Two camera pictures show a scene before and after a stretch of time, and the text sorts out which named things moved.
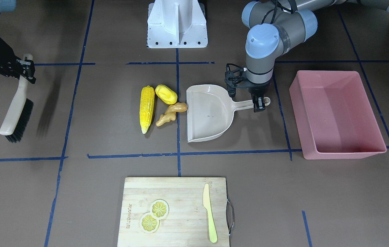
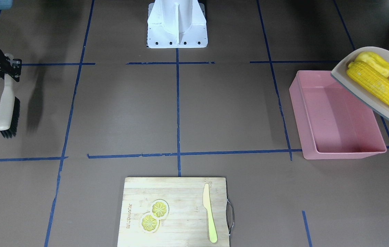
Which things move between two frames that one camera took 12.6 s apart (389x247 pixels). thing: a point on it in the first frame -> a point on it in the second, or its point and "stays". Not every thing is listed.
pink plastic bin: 335,118 stays
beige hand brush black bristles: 16,119 -> 8,119
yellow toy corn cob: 147,103 -> 382,86
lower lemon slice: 149,224 stays
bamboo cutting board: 187,224 stays
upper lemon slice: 159,209 stays
